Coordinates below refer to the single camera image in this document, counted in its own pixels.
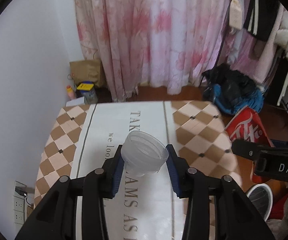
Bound red cola can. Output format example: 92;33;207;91
224;106;286;184

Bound clear plastic cup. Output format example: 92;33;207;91
121;131;169;177

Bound white round trash bin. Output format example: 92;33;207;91
246;183;273;221

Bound red blanket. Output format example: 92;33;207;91
269;191;288;219

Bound black charger plug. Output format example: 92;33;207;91
15;186;28;198

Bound blue and black clothes pile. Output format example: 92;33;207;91
201;63;264;115

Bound checkered tablecloth with text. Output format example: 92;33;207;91
34;101;242;239

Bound orange cap bottle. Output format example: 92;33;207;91
66;85;76;100

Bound yellow lid blue tin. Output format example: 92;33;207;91
76;81;98;104

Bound clothes rack with coats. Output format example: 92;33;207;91
220;0;288;106

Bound pink floral curtain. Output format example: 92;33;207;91
74;0;232;101

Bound brown paper bag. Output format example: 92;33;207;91
70;59;107;87

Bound white wall power strip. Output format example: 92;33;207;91
13;181;27;225

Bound white box by wall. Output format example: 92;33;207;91
66;96;87;107

